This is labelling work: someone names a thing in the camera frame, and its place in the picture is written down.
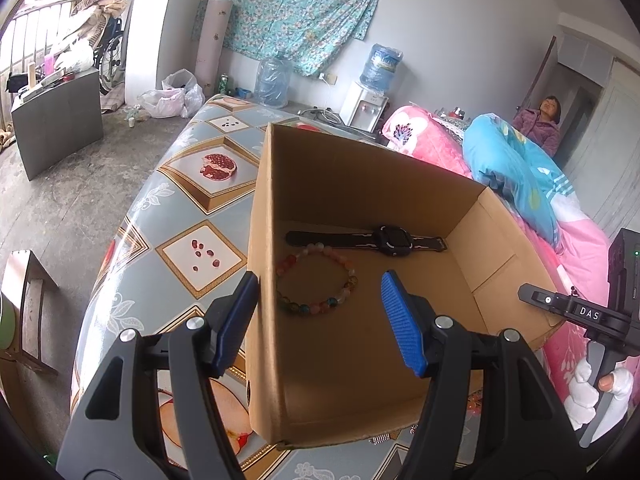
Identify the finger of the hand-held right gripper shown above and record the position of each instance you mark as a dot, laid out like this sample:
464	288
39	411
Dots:
545	299

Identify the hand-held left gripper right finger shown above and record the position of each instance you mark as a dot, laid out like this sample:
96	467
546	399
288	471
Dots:
402	325

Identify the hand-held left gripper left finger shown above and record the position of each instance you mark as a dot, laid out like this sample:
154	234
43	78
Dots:
235	325

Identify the dark purple smartwatch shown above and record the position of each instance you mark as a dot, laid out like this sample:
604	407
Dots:
392	241

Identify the brown cardboard box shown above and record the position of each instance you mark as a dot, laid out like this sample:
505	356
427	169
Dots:
350	200

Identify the person's right hand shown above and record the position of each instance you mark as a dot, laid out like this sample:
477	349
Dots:
580	395

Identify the blue patterned quilt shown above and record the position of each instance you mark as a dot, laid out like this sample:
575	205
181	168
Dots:
520	170

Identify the fruit print tablecloth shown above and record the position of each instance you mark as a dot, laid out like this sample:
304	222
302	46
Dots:
165	200

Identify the wooden stool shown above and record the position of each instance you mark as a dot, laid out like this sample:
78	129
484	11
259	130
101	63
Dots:
30	305

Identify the white water dispenser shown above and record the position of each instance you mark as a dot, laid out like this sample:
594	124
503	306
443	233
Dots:
360	107

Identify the green cup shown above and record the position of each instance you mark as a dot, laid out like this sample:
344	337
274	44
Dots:
4	320

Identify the white plastic bag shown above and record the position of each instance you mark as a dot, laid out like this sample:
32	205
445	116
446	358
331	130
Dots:
170	95

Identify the green drink can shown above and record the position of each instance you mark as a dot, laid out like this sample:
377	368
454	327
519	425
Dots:
224	85

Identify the empty clear water jug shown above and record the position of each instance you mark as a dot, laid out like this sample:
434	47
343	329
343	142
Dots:
272	80

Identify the grey cabinet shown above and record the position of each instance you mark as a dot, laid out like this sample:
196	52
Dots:
55	120

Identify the wheelchair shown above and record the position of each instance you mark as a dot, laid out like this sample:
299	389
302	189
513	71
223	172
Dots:
112	60

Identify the pile of beige clothes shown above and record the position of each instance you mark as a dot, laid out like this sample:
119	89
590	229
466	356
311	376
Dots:
102	2

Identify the metal balcony railing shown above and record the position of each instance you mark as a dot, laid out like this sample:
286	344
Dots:
35	35

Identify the white wall socket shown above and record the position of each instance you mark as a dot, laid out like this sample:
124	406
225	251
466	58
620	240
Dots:
328	78

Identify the teal floral wall cloth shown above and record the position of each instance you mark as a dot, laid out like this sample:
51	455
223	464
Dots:
300	5

